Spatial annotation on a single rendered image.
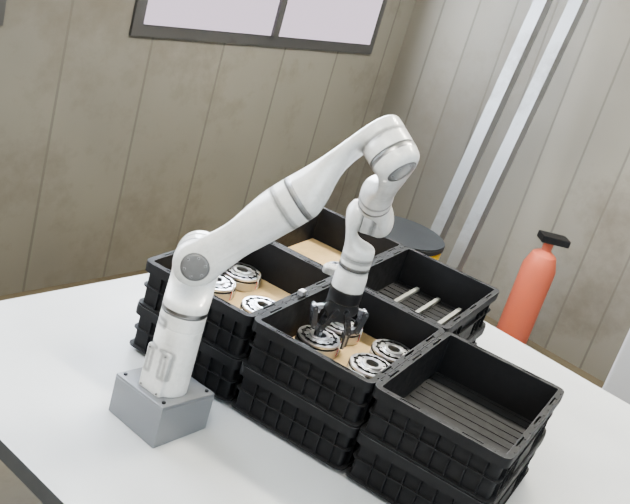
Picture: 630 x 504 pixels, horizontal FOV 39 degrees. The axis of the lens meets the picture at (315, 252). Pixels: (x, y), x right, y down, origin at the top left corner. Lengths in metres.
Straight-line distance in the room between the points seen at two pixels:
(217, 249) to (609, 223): 3.02
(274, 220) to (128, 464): 0.54
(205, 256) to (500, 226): 3.15
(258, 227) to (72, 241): 2.21
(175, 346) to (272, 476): 0.33
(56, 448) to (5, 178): 1.85
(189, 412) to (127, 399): 0.13
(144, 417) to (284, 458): 0.30
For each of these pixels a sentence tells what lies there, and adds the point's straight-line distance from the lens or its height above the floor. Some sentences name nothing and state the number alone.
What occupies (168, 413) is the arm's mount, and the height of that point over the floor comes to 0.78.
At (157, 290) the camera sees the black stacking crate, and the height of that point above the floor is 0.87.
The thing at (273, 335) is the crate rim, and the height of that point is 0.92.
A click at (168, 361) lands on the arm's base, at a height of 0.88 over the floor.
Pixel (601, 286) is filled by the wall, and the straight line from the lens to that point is 4.51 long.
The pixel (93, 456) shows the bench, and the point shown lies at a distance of 1.78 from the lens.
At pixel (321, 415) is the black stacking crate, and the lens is 1.86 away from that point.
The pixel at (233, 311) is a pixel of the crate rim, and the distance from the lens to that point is 1.90.
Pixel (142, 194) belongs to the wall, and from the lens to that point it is 3.93.
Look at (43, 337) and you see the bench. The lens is 2.11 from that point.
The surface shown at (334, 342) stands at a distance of 2.04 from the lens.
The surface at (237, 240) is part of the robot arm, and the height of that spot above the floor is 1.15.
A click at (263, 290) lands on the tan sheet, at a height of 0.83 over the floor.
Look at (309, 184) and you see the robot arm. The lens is 1.63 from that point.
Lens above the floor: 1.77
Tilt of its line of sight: 21 degrees down
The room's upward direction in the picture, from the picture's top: 17 degrees clockwise
